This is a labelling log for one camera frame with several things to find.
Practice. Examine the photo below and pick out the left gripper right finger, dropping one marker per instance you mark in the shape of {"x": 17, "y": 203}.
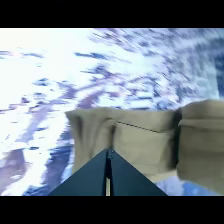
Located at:
{"x": 133, "y": 181}

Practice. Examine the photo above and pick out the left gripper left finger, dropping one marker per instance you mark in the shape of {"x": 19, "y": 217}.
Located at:
{"x": 86, "y": 180}

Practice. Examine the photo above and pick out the khaki garment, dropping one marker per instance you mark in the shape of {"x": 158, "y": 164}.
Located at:
{"x": 146, "y": 140}

